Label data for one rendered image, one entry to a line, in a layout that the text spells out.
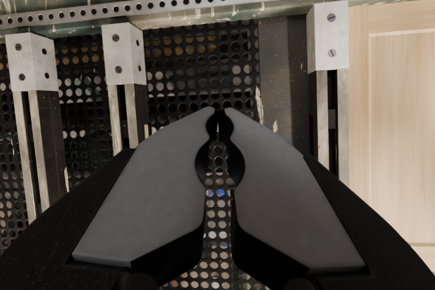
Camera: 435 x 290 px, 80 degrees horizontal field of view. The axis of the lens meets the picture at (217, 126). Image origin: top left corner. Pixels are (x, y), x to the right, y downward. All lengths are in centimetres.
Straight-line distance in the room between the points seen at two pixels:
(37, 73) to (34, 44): 6
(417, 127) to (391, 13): 24
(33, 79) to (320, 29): 61
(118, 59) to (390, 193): 64
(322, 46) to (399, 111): 22
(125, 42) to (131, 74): 7
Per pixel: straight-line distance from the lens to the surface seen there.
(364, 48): 64
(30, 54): 72
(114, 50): 61
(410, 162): 68
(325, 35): 56
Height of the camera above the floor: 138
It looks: 31 degrees down
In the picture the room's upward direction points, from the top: 178 degrees counter-clockwise
